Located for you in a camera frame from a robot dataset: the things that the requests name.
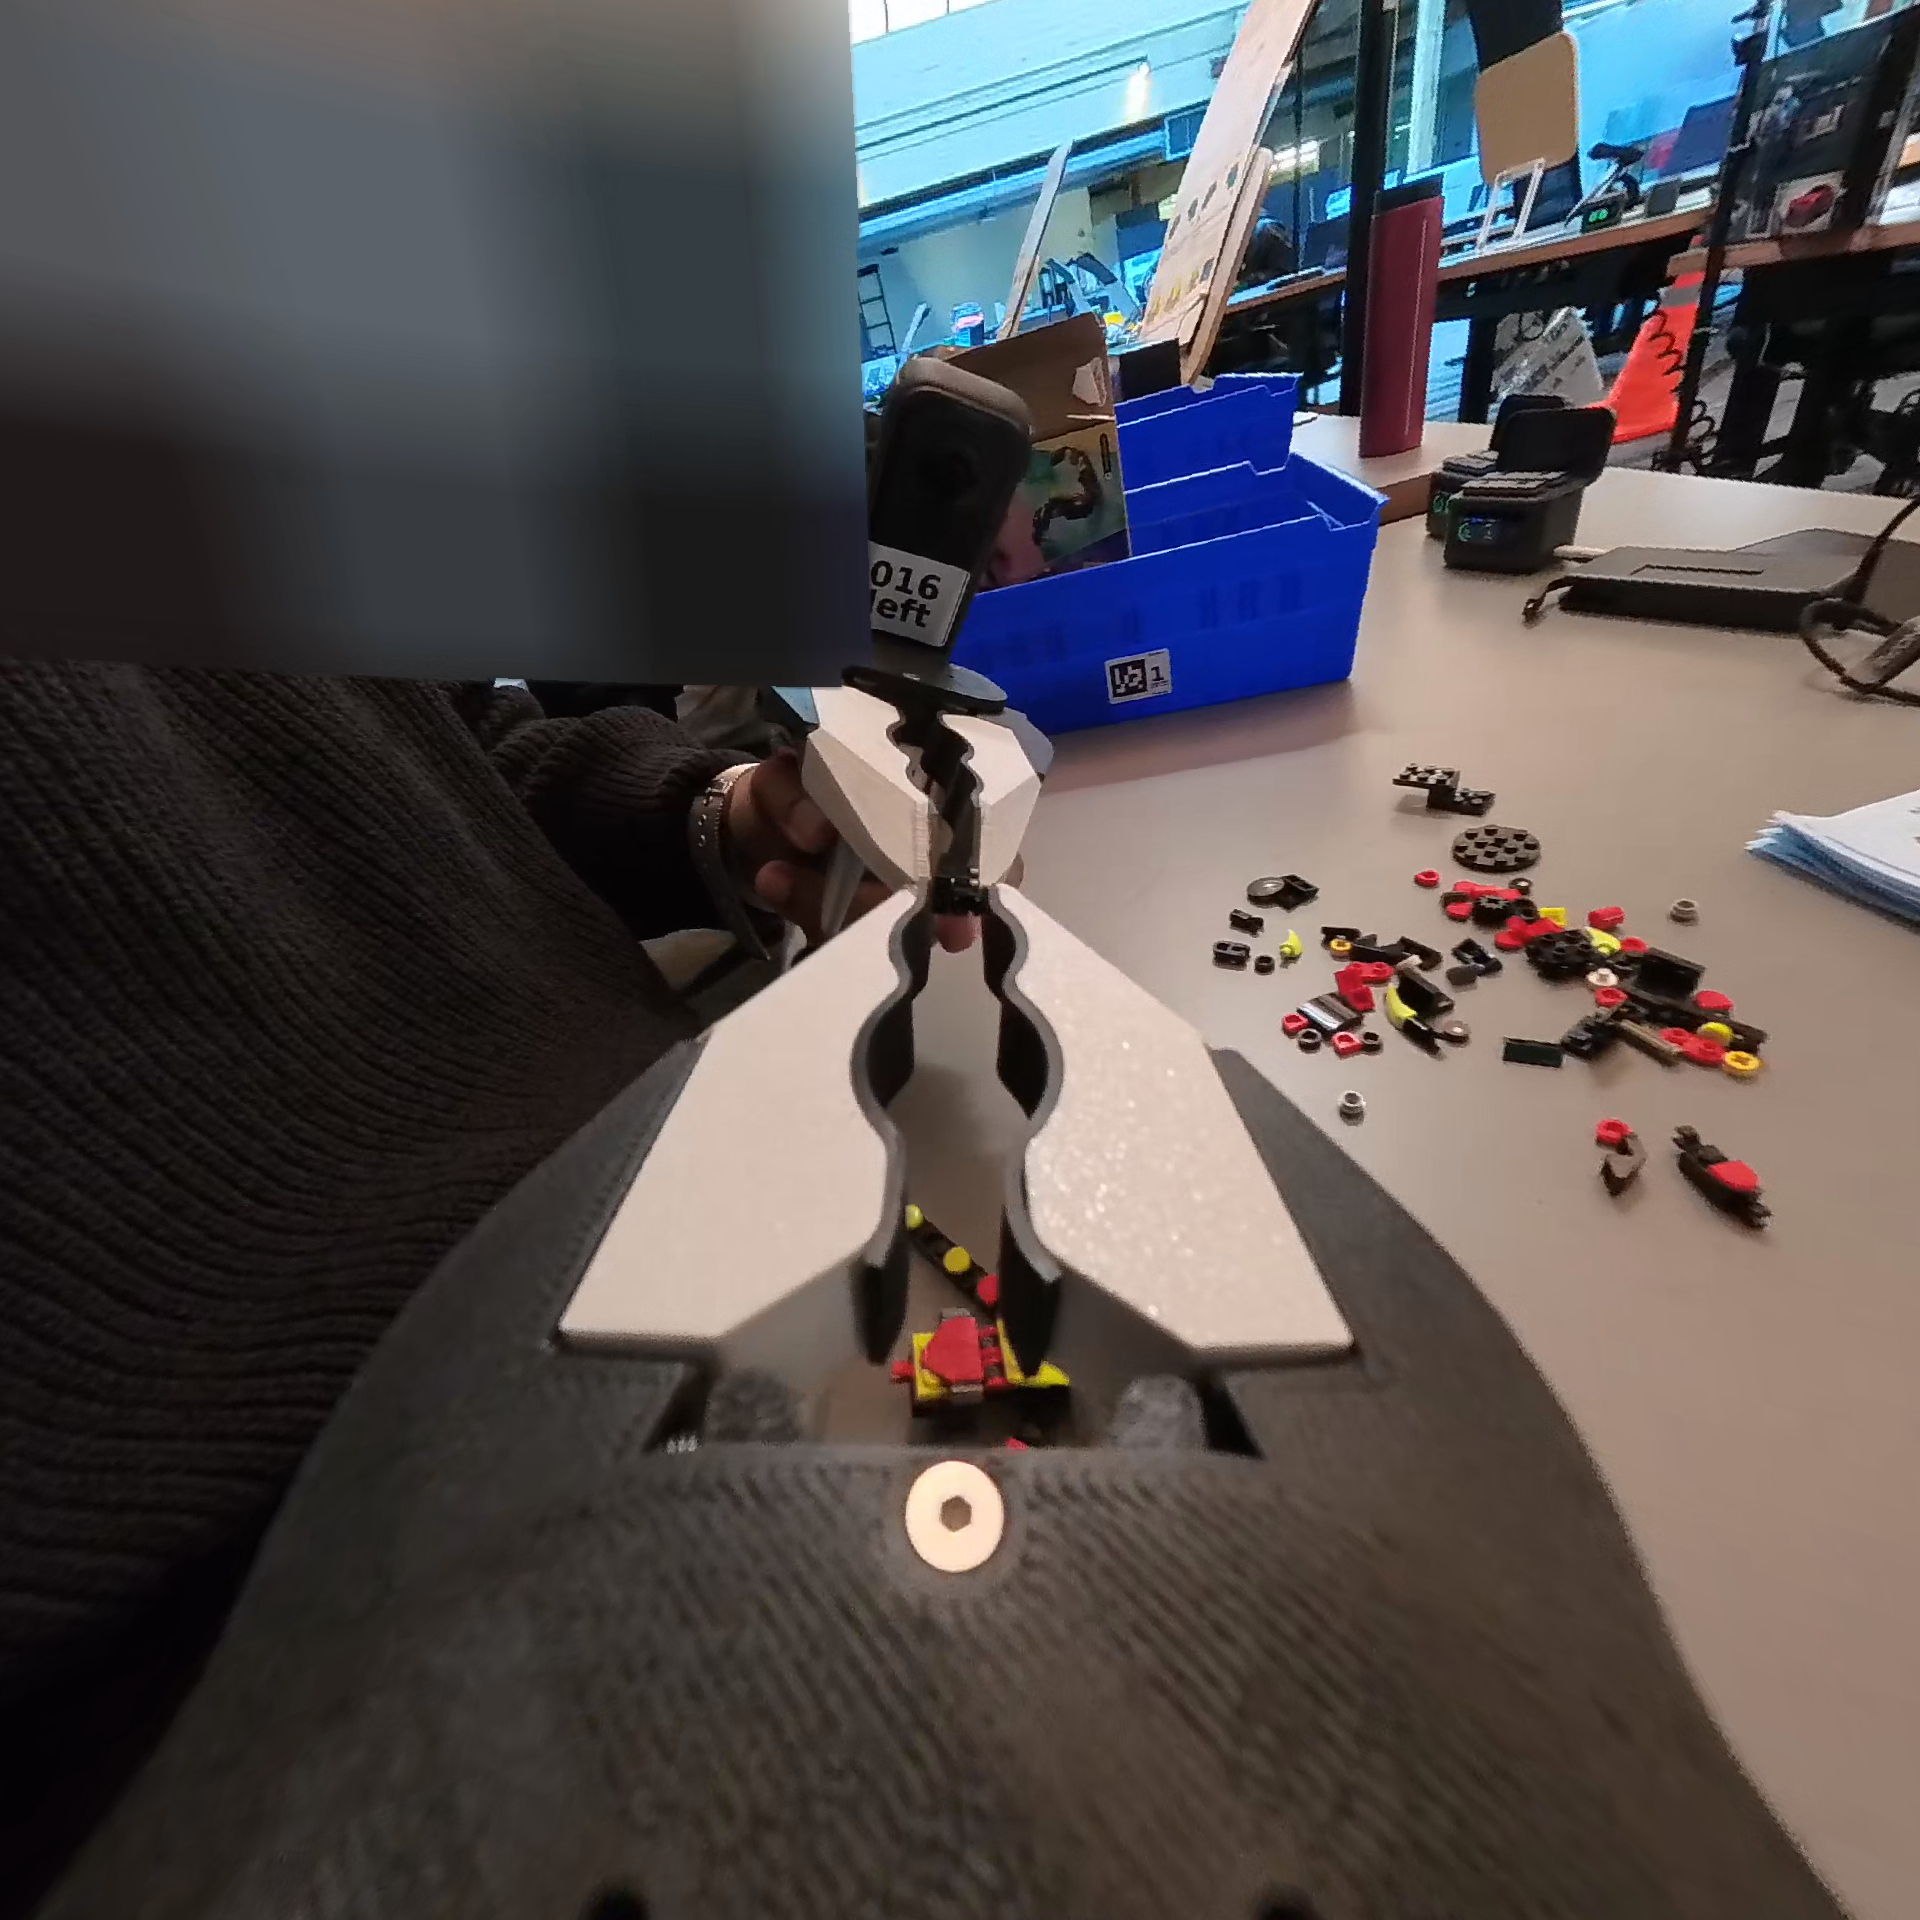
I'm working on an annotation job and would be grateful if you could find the metal wristwatch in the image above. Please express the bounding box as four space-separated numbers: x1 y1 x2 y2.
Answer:
687 762 773 964

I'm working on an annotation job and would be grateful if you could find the printed cardboard lego box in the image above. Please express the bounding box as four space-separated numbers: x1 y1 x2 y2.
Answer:
944 310 1132 582

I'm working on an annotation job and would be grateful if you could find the black printed box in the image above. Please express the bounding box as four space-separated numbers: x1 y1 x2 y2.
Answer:
1747 27 1904 240

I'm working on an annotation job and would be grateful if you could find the black yellow lego spider model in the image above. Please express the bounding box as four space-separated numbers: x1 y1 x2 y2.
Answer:
886 1203 1074 1449

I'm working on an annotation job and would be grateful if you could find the black cable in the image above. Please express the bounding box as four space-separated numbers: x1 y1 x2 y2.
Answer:
1798 495 1920 705

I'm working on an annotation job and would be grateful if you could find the tall cardboard sheet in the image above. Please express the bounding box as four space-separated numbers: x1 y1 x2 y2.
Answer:
1146 0 1323 381

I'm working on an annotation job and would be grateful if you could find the lego instruction booklet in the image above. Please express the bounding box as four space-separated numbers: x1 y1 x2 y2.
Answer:
1747 790 1920 926

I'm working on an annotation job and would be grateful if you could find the black flat device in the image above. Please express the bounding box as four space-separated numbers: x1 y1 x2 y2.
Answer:
1559 529 1898 630

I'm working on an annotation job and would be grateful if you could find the orange traffic cone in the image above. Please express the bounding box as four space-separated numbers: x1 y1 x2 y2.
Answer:
1603 269 1704 455

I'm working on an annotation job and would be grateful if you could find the pile of loose lego pieces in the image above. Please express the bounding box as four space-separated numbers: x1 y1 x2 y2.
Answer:
1209 863 1768 1083

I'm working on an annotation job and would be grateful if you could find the red black lego subassembly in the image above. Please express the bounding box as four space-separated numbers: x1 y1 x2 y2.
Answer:
1671 1126 1774 1233

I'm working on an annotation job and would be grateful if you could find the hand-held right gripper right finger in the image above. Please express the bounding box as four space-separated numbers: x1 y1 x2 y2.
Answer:
982 885 1357 1379

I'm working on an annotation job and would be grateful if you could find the maroon bottle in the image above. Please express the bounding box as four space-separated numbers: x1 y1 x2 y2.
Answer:
1357 190 1447 460

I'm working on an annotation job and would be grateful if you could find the black battery charger case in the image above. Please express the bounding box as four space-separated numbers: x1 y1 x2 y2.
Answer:
1426 394 1565 537
1439 402 1616 575

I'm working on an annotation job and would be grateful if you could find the blue plastic bin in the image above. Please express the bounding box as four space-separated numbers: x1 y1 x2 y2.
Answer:
955 373 1385 734

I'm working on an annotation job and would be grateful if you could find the person's left forearm black sleeve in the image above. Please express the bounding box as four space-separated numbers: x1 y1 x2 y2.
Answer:
477 676 759 945

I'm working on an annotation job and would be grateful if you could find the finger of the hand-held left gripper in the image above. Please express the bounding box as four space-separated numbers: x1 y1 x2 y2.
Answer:
955 720 1044 889
800 701 944 894

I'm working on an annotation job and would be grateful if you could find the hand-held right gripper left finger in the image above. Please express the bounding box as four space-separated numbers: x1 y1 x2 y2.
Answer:
560 885 922 1366

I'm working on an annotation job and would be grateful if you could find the person's left hand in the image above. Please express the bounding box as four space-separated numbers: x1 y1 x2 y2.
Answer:
744 742 986 954

